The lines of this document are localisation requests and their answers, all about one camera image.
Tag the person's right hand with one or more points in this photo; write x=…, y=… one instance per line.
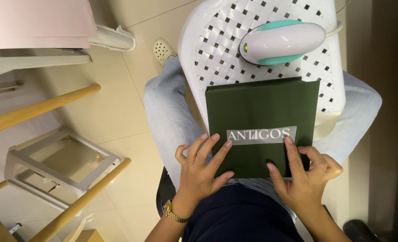
x=305, y=190

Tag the person's left hand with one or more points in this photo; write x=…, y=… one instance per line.
x=197, y=178

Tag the clear white lettering transfer strip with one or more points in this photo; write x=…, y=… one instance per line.
x=256, y=135

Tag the dark green book cover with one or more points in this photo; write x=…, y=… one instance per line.
x=253, y=107

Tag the black chair seat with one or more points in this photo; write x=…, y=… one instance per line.
x=164, y=193

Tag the gold wristwatch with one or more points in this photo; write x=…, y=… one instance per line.
x=173, y=213

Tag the dark navy shirt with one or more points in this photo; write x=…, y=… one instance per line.
x=239, y=218

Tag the black rounded chair part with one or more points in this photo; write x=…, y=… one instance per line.
x=360, y=232

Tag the light blue jeans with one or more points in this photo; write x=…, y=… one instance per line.
x=167, y=111

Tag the brown cardboard box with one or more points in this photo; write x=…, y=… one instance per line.
x=89, y=236

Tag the clear plastic bag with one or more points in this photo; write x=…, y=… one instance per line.
x=76, y=227

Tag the white perforated clog shoe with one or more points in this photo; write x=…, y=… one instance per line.
x=163, y=50

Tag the white woven plastic stool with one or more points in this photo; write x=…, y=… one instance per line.
x=215, y=40

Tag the white and teal mini heat press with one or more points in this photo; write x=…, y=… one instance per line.
x=281, y=42

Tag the stack of pink paper sheets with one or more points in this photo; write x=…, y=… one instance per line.
x=34, y=22

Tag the white table frame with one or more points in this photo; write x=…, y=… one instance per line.
x=37, y=60

